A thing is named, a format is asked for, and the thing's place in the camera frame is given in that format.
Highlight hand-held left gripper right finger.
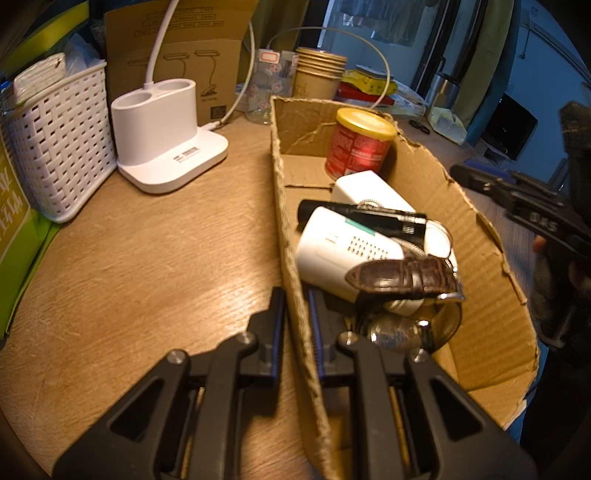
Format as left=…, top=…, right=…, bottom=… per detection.
left=307, top=288, right=539, bottom=480

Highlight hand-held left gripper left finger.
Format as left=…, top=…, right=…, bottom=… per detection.
left=52, top=286, right=287, bottom=480

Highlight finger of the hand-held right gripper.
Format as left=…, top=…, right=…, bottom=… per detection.
left=450, top=163, right=514, bottom=197

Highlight white pill bottle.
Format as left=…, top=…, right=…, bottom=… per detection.
left=295, top=206, right=428, bottom=319

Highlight white earbud case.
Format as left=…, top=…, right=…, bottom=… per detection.
left=418, top=220, right=459, bottom=274

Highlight brown leather strap watch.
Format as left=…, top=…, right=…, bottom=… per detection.
left=345, top=257, right=465, bottom=356

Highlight torn cardboard box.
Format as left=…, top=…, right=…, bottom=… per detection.
left=269, top=95, right=541, bottom=480

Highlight white charger block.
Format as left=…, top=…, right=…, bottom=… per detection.
left=331, top=170, right=416, bottom=219

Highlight black pen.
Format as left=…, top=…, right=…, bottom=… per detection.
left=297, top=198, right=428, bottom=246

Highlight red can yellow lid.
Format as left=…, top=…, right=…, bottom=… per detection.
left=324, top=107, right=398, bottom=181

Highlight clear bag with yellow tissues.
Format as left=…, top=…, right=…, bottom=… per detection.
left=427, top=107, right=468, bottom=145

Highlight steel thermos flask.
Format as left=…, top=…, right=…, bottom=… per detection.
left=425, top=58, right=463, bottom=116

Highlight white paper boxes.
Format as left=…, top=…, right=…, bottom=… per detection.
left=392, top=82, right=431, bottom=117

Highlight red book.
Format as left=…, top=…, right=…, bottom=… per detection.
left=336, top=83, right=394, bottom=106

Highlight hanging clothes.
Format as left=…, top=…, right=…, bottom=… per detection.
left=332, top=0, right=417, bottom=47

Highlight stack of brown paper cups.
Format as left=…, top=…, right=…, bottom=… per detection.
left=291, top=46, right=348, bottom=100

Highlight white lamp base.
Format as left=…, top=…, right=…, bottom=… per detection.
left=110, top=0, right=230, bottom=195

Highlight clear glass with stickers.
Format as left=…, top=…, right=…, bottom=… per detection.
left=247, top=48, right=299, bottom=126

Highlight brown lamp carton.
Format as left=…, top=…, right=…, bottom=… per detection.
left=104, top=0, right=260, bottom=126

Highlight green printed bag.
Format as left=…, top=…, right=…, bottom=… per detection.
left=0, top=134, right=54, bottom=334

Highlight white woven plastic basket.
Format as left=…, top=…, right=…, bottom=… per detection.
left=0, top=60, right=119, bottom=225

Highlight clear plastic bag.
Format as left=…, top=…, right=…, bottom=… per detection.
left=65, top=32, right=108, bottom=77

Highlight folded tissues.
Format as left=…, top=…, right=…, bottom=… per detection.
left=14, top=52, right=68, bottom=105

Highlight white cable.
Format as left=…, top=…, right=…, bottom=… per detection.
left=210, top=21, right=393, bottom=132

